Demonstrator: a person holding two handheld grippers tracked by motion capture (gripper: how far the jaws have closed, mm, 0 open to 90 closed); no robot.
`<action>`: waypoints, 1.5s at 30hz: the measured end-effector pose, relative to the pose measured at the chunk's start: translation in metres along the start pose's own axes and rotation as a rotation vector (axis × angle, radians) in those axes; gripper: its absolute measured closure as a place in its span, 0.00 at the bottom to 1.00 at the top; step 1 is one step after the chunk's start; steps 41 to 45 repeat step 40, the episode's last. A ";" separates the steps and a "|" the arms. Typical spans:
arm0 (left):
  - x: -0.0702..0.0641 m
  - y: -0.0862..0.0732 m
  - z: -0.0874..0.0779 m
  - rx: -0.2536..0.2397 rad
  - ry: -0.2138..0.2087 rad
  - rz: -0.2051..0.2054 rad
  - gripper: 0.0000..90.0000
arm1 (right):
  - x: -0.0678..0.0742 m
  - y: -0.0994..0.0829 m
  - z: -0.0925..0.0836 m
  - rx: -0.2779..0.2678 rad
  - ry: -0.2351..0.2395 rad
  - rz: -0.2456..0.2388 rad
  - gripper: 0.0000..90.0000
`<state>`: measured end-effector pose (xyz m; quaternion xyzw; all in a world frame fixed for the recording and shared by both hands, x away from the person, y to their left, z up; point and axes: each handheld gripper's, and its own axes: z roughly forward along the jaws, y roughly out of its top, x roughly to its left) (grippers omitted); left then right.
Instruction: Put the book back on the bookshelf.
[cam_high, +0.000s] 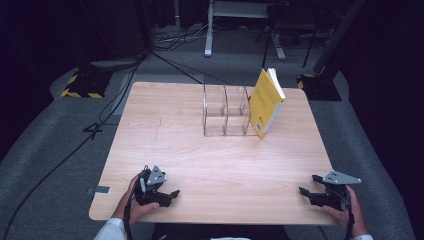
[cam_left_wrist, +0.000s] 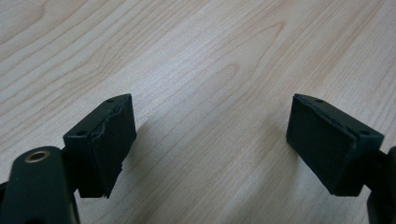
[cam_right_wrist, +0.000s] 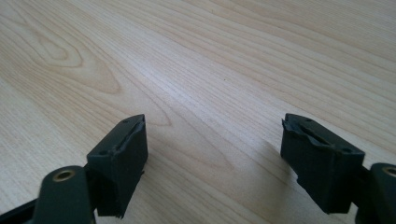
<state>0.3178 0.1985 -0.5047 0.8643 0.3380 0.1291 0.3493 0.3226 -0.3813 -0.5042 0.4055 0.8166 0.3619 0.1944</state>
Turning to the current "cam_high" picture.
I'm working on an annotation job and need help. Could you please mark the yellow black striped base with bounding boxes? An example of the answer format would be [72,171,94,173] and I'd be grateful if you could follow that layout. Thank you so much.
[297,73,343,102]
[60,68,113,100]

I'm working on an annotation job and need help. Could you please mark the left hand-held gripper black cable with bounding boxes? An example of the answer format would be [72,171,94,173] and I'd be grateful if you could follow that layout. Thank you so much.
[122,181,138,240]

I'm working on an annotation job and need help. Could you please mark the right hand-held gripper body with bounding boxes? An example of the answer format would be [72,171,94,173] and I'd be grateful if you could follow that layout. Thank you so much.
[307,169,363,212]

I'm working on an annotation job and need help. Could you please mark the black tape cross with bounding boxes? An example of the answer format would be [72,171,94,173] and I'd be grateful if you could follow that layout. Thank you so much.
[82,121,108,141]

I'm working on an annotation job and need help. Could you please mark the grey tape strip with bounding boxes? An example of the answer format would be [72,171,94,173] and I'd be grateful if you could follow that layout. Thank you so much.
[86,185,111,196]

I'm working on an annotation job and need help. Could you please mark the white desk frame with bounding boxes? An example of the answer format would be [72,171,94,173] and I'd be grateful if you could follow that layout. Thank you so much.
[203,0,288,62]

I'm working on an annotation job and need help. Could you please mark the long black floor cable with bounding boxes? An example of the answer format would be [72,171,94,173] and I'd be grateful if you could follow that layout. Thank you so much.
[1,53,148,240]

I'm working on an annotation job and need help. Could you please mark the slanted dark metal post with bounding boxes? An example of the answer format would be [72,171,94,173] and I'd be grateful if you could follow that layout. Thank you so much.
[312,0,368,78]

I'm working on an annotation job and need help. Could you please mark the person's left white sleeve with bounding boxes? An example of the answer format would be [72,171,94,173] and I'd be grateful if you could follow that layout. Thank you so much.
[93,217,128,240]

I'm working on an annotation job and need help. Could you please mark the person's dark clothing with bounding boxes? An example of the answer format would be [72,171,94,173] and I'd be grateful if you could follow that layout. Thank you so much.
[151,223,292,240]

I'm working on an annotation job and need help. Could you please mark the black stand column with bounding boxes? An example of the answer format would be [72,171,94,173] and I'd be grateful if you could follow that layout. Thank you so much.
[79,0,148,69]

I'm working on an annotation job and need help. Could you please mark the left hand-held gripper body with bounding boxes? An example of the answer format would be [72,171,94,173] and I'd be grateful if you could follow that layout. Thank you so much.
[134,164,170,206]

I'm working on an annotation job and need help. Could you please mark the bundle of floor cables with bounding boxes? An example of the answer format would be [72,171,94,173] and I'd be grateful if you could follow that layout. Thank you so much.
[152,22,214,52]

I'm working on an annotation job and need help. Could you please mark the thin black floor cable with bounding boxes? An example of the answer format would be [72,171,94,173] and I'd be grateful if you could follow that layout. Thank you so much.
[149,50,232,86]

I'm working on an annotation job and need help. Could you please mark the right hand-held gripper black cable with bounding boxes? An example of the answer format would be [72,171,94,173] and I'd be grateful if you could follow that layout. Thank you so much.
[344,199,356,240]

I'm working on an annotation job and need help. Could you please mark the clear acrylic book rack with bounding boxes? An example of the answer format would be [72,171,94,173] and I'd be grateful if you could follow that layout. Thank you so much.
[202,83,264,138]

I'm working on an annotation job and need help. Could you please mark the person's left hand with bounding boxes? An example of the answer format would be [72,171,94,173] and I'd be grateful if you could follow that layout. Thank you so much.
[111,174,161,226]

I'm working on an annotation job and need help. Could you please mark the hand-held gripper black cable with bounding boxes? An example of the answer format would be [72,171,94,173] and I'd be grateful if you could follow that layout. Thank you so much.
[344,199,356,240]
[122,181,138,240]

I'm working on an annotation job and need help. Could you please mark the person's right hand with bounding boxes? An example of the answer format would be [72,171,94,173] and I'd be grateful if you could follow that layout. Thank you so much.
[321,185,370,239]

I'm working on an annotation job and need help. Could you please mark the yellow book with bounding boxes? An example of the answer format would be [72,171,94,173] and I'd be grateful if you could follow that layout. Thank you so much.
[248,67,287,140]

